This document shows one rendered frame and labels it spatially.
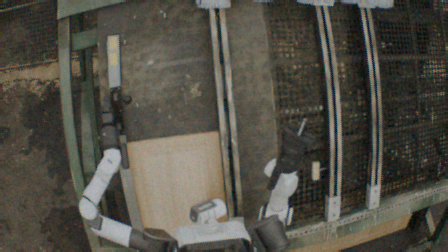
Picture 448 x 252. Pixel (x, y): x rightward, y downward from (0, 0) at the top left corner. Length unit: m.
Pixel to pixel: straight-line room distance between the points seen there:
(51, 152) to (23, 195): 0.51
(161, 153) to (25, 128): 2.32
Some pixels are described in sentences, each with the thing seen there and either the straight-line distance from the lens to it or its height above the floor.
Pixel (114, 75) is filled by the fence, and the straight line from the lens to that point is 2.64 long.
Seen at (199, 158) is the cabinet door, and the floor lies 1.22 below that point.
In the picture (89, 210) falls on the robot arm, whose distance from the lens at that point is 2.37.
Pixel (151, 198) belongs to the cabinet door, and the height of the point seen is 1.09.
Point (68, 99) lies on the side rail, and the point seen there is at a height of 1.53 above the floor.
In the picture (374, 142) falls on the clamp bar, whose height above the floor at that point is 1.22.
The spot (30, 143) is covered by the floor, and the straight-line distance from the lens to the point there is 4.73.
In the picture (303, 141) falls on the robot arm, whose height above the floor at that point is 1.58.
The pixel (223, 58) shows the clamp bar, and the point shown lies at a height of 1.59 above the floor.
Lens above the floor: 3.29
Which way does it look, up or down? 45 degrees down
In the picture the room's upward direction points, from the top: straight up
